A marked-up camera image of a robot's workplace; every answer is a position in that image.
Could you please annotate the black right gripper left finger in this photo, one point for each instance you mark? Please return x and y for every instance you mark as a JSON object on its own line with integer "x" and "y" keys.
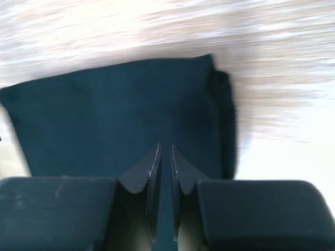
{"x": 83, "y": 213}

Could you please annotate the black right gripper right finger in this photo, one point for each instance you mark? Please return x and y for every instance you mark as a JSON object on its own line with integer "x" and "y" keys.
{"x": 220, "y": 214}

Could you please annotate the black t shirt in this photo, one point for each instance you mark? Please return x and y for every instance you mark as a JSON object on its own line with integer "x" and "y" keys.
{"x": 101, "y": 122}

